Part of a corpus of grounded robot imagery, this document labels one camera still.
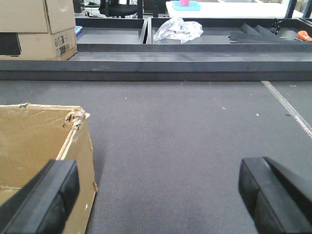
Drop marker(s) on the crumpled clear plastic bag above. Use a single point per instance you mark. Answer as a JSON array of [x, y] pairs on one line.
[[178, 29]]

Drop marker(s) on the brown corrugated cardboard box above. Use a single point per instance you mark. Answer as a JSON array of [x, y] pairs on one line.
[[33, 134]]

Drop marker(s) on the cyan tray with pink block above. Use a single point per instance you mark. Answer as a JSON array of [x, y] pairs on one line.
[[185, 5]]

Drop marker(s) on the dark grey foam wedges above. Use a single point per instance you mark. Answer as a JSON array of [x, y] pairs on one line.
[[259, 34]]

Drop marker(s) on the black low shelf frame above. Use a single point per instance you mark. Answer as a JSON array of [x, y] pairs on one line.
[[124, 50]]

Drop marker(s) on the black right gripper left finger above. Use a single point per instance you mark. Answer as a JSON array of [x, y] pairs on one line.
[[44, 204]]

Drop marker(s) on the black office chair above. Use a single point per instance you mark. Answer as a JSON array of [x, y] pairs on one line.
[[112, 8]]

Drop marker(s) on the white zipper strip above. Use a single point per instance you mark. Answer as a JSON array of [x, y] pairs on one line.
[[304, 125]]

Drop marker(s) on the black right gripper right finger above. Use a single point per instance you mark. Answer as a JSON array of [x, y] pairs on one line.
[[278, 200]]

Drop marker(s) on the white table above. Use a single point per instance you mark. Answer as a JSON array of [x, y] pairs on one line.
[[232, 10]]

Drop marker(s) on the large printed cardboard box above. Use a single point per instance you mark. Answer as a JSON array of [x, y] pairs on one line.
[[37, 30]]

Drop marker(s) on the black clamp knob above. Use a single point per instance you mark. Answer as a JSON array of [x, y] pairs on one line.
[[276, 25]]

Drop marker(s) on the orange tool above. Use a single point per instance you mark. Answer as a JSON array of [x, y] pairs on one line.
[[303, 35]]

